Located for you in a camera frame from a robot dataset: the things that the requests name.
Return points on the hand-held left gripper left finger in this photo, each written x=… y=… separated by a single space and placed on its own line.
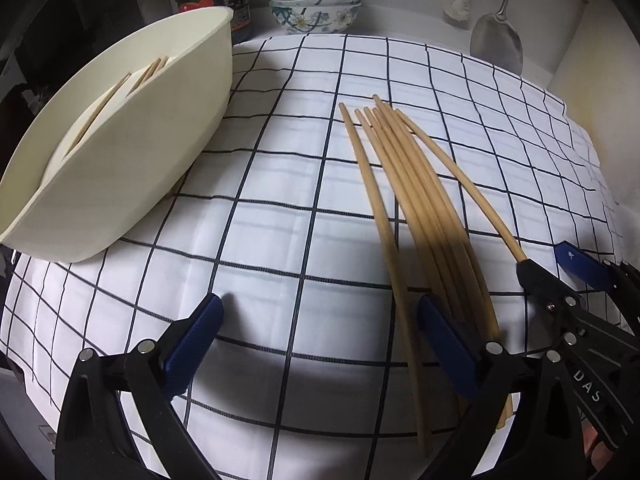
x=197 y=340

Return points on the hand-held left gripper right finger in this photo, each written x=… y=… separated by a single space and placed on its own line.
x=450 y=347

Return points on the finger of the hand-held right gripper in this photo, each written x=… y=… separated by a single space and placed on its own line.
x=580 y=262
x=540 y=285

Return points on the single wooden chopstick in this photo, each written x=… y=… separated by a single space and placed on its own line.
x=144 y=79
x=475 y=196
x=156 y=71
x=97 y=115

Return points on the pile of wooden chopsticks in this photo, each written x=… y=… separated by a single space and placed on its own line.
x=425 y=240

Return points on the white round tray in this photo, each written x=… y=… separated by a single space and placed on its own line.
x=150 y=160

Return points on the person's right hand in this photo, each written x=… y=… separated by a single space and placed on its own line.
x=602 y=452

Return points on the white black checkered cloth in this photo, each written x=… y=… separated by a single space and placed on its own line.
x=300 y=210

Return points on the white cutting board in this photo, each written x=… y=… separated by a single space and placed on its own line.
x=595 y=85

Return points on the steel cooking spatula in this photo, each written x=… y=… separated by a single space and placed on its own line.
x=497 y=45

